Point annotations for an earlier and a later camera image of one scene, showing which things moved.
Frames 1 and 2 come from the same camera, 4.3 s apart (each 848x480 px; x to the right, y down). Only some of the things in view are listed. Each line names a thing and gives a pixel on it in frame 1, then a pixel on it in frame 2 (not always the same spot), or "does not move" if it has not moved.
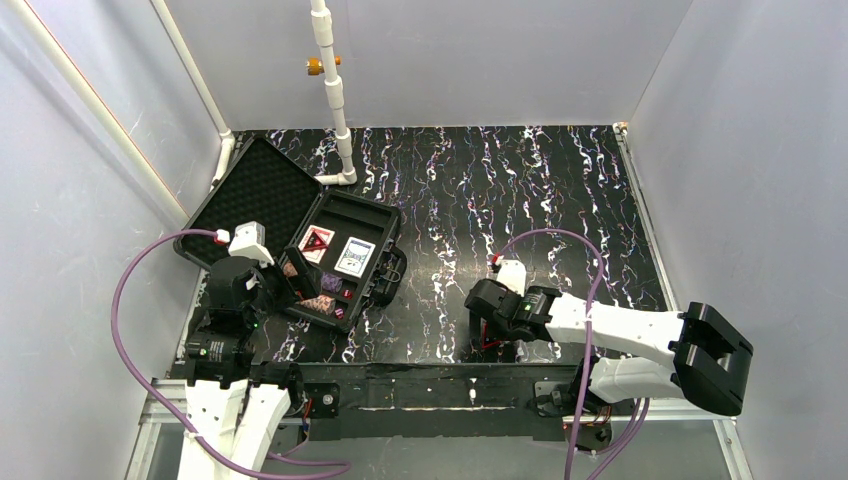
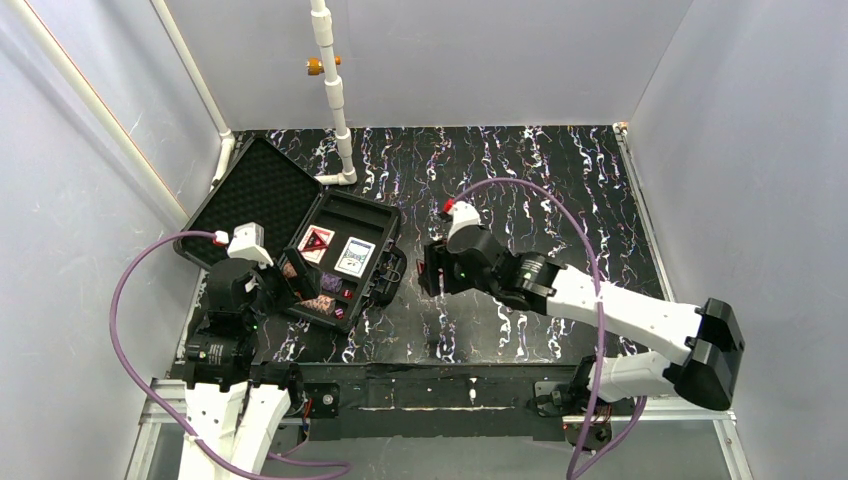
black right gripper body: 481,302 -> 431,277
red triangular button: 315,242 does not move
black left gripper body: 284,276 does not move
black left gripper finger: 310,282 does not move
